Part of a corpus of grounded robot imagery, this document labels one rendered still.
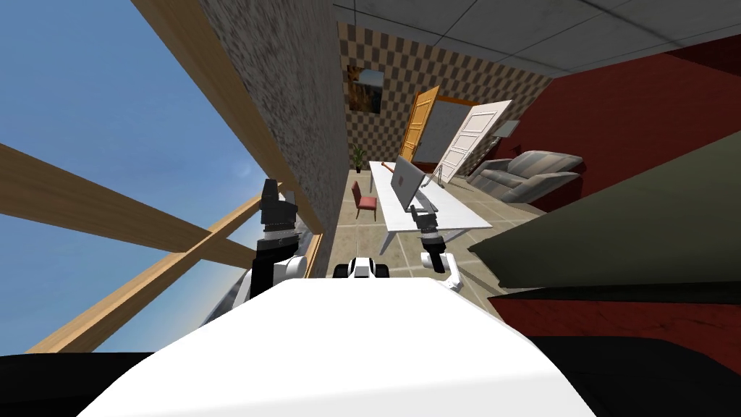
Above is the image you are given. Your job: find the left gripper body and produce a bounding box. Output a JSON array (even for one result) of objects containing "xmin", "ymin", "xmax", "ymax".
[{"xmin": 260, "ymin": 193, "xmax": 300, "ymax": 227}]

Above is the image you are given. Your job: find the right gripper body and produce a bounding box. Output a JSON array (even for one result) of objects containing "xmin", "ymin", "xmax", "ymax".
[{"xmin": 413, "ymin": 211, "xmax": 440, "ymax": 235}]

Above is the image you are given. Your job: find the white table with monitor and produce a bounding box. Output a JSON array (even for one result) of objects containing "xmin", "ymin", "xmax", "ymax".
[{"xmin": 368, "ymin": 154, "xmax": 494, "ymax": 256}]

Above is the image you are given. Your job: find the red chair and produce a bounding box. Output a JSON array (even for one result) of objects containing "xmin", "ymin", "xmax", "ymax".
[{"xmin": 350, "ymin": 180, "xmax": 379, "ymax": 223}]

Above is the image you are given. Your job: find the white panel door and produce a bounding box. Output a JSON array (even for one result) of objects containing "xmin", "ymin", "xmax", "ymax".
[{"xmin": 433, "ymin": 98, "xmax": 514, "ymax": 185}]

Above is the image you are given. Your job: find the orange wooden door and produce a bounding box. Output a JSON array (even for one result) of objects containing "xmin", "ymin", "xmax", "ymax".
[{"xmin": 399, "ymin": 85, "xmax": 441, "ymax": 164}]

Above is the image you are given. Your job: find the grey sofa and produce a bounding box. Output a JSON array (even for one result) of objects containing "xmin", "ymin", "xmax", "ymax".
[{"xmin": 466, "ymin": 149, "xmax": 585, "ymax": 204}]

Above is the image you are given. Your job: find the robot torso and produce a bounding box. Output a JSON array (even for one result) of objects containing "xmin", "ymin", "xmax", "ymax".
[{"xmin": 75, "ymin": 256, "xmax": 598, "ymax": 417}]

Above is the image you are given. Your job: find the dark olive flat panel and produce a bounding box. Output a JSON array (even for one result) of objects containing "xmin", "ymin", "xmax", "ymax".
[{"xmin": 467, "ymin": 130, "xmax": 741, "ymax": 303}]

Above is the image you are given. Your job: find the framed wall picture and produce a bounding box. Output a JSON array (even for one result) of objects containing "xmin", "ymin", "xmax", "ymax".
[{"xmin": 345, "ymin": 64, "xmax": 386, "ymax": 116}]

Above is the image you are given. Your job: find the wooden frame window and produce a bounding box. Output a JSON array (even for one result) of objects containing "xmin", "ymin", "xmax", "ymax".
[{"xmin": 0, "ymin": 0, "xmax": 326, "ymax": 355}]

